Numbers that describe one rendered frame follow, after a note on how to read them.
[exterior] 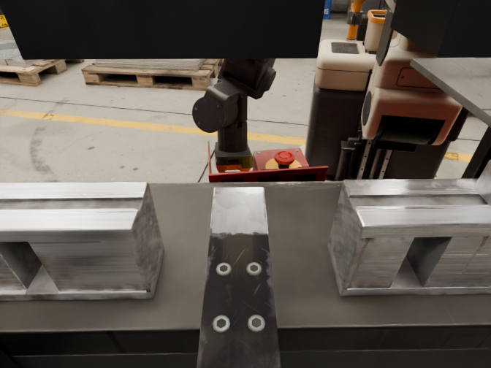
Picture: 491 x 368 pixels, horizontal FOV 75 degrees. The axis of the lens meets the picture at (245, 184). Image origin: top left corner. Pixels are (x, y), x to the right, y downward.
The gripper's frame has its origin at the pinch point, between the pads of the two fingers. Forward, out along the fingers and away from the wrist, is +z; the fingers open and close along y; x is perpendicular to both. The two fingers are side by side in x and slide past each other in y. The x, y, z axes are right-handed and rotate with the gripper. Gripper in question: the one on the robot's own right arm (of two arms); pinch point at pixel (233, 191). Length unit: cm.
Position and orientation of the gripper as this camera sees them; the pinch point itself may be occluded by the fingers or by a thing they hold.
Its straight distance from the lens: 65.0
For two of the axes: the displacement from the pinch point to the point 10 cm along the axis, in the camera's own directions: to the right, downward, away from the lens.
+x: 9.9, -0.4, 1.0
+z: 0.0, 9.2, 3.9
